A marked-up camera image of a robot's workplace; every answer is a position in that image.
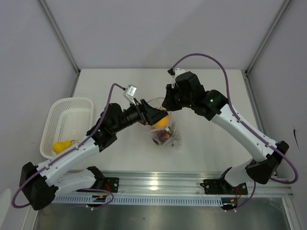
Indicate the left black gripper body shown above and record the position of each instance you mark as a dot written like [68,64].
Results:
[133,115]

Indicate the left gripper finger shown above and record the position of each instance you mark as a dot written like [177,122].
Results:
[151,119]
[146,109]

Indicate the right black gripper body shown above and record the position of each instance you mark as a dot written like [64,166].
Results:
[176,101]

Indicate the orange toy peach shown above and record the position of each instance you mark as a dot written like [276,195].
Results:
[162,123]

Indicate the clear zip top bag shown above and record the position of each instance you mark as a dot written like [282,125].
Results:
[172,127]

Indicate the red toy apple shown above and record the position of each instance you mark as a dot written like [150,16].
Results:
[161,137]

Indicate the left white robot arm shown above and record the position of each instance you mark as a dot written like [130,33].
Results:
[42,183]

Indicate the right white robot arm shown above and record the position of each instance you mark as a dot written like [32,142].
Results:
[214,107]

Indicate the white perforated plastic basket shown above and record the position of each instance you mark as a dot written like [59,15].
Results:
[68,120]

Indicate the yellow toy pear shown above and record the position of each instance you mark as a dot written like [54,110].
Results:
[59,147]

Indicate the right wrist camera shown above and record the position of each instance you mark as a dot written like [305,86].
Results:
[174,73]

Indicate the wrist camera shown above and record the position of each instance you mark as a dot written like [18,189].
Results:
[129,93]
[174,73]

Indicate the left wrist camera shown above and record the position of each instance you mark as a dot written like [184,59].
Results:
[129,93]

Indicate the aluminium mounting rail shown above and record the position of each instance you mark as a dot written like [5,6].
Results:
[183,184]

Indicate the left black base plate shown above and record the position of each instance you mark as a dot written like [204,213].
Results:
[111,184]

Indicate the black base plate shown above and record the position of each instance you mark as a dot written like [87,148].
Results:
[221,187]
[111,184]

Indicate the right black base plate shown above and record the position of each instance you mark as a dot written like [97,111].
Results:
[221,187]

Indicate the white slotted cable duct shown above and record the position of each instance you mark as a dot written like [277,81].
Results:
[199,201]

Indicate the right aluminium frame post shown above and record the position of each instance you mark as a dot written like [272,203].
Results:
[277,20]

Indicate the aluminium frame post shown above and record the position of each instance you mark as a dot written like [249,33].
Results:
[58,34]
[277,20]

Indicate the left aluminium frame post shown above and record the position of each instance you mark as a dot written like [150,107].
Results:
[58,34]

